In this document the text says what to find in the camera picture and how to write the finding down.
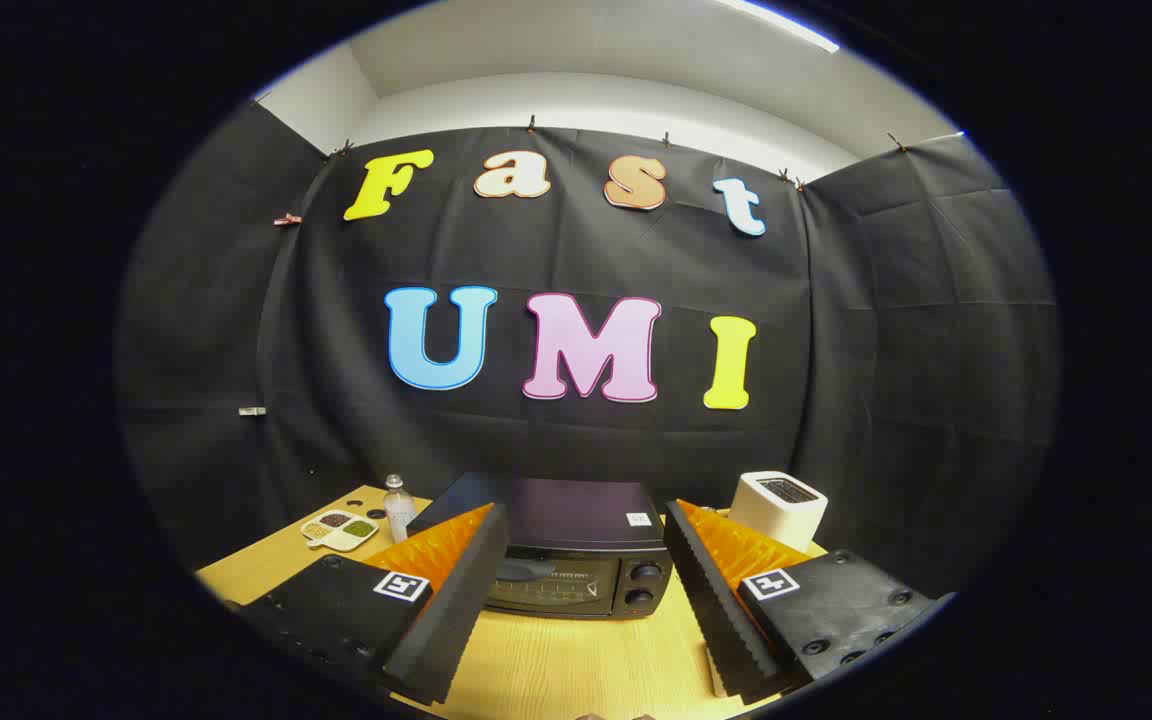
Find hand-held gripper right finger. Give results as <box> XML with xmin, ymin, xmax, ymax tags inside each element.
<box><xmin>663</xmin><ymin>499</ymin><xmax>957</xmax><ymax>704</ymax></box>

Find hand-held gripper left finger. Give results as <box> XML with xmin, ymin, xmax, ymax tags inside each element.
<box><xmin>236</xmin><ymin>502</ymin><xmax>510</xmax><ymax>706</ymax></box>

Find black toaster oven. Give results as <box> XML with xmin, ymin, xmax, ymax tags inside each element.
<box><xmin>406</xmin><ymin>472</ymin><xmax>677</xmax><ymax>621</ymax></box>

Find white pop-up toaster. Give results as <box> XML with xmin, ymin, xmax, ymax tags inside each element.
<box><xmin>729</xmin><ymin>470</ymin><xmax>829</xmax><ymax>553</ymax></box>

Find clear plastic bottle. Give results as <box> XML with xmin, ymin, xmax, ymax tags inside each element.
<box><xmin>383</xmin><ymin>474</ymin><xmax>418</xmax><ymax>543</ymax></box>

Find white divided grain dish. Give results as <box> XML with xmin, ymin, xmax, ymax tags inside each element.
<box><xmin>300</xmin><ymin>509</ymin><xmax>380</xmax><ymax>553</ymax></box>

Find black backdrop cloth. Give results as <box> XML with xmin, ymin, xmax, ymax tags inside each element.
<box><xmin>116</xmin><ymin>100</ymin><xmax>1062</xmax><ymax>601</ymax></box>

